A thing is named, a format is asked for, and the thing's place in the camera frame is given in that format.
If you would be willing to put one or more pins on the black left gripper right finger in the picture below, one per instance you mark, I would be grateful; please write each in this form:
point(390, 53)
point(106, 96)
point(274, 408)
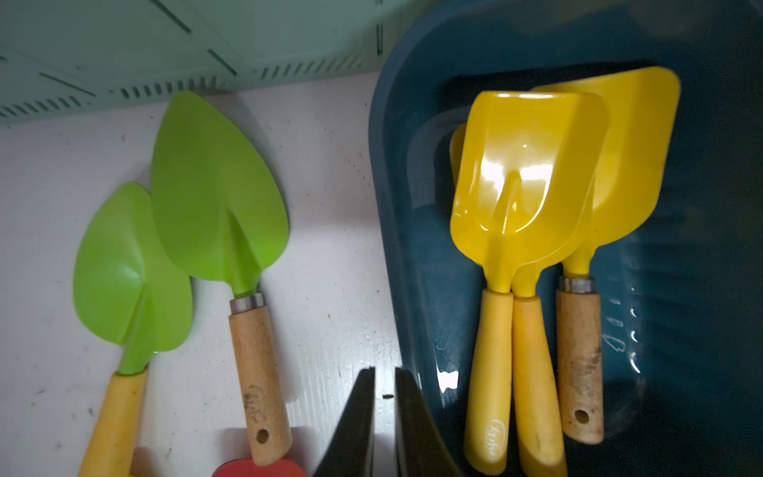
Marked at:
point(419, 448)

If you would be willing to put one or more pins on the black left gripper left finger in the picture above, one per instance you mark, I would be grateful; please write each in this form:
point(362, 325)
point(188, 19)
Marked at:
point(351, 450)

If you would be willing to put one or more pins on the dark teal storage box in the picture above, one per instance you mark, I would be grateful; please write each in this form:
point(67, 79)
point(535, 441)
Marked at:
point(681, 296)

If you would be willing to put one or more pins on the yellow shovel wooden handle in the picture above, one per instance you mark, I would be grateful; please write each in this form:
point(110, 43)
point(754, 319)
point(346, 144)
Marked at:
point(642, 108)

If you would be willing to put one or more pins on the mint green file organizer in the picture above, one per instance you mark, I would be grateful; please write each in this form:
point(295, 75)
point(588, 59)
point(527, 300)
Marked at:
point(64, 57)

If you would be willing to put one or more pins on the green shovel wooden handle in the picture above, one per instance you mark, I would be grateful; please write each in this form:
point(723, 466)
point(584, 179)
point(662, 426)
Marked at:
point(221, 217)

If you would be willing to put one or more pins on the green shovel yellow handle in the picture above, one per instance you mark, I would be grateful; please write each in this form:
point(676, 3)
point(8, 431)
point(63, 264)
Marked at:
point(128, 293)

